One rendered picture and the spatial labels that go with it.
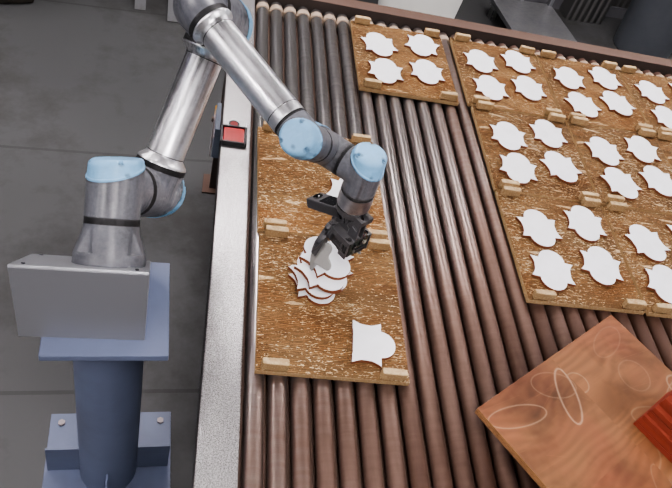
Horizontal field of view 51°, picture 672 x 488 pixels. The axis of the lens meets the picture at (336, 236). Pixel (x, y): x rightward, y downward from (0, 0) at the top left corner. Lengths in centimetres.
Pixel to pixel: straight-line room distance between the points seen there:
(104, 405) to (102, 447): 24
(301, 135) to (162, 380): 146
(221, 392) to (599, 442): 80
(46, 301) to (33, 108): 211
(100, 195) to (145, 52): 251
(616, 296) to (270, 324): 97
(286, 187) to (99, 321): 64
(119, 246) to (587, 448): 105
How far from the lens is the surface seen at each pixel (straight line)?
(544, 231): 212
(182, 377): 262
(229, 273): 173
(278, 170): 198
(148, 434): 250
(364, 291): 174
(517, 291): 195
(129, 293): 151
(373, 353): 163
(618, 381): 175
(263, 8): 269
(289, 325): 163
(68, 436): 251
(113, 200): 152
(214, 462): 147
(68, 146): 339
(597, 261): 213
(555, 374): 167
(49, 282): 151
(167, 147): 164
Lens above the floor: 225
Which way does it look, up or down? 45 degrees down
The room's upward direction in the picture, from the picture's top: 19 degrees clockwise
